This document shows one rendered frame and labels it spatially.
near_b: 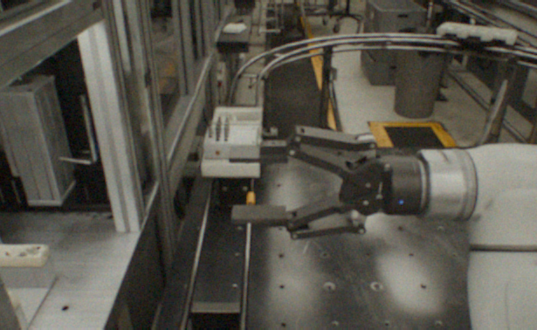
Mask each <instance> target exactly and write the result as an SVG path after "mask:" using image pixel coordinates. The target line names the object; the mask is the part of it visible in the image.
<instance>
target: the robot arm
mask: <svg viewBox="0 0 537 330"><path fill-rule="evenodd" d="M309 145H312V146H317V147H323V148H334V149H341V150H347V152H354V153H358V154H361V155H365V156H363V157H362V158H361V159H358V160H356V161H355V162H352V161H350V160H348V159H346V158H343V157H336V156H334V155H330V154H328V153H325V152H323V150H320V149H318V148H314V147H311V146H309ZM376 146H377V144H376V141H375V138H374V136H373V135H372V134H371V133H365V134H344V133H337V132H332V130H326V129H321V128H314V127H304V126H298V125H296V126H294V127H293V128H292V133H291V135H290V137H288V138H287V139H286V141H261V142H260V143H259V146H231V147H230V153H229V163H288V156H290V157H292V158H294V159H297V160H300V161H303V162H306V163H308V164H311V165H314V166H315V167H319V168H323V169H325V170H327V172H330V173H332V174H335V175H337V176H339V177H340V178H341V179H342V183H341V186H340V190H339V192H335V193H333V194H332V195H331V196H329V197H327V198H324V199H321V200H318V201H315V202H313V203H309V204H306V205H303V206H301V207H298V208H295V209H292V210H290V211H288V212H286V205H233V208H232V217H231V222H232V223H261V225H262V226H283V227H286V232H288V233H289V234H290V238H291V239H292V240H299V239H306V238H312V237H325V236H332V235H339V234H346V233H350V234H356V235H364V234H365V232H366V231H367V229H366V226H365V224H366V222H367V219H368V217H371V216H373V215H374V214H383V215H387V216H416V218H417V219H418V220H420V221H422V222H453V223H459V222H464V224H465V228H466V232H467V236H468V241H469V249H470V262H469V270H468V294H469V305H470V312H471V320H472V330H537V146H531V144H518V143H499V144H488V145H482V146H479V147H477V148H474V149H469V150H458V149H452V150H421V151H419V152H417V153H416V154H415V156H414V155H388V156H386V157H382V156H379V155H376V154H375V148H376ZM341 201H343V203H342V202H341ZM350 210H355V211H357V214H355V213H352V214H351V216H336V217H329V216H332V215H334V214H340V215H341V214H345V213H347V212H349V211H350Z"/></svg>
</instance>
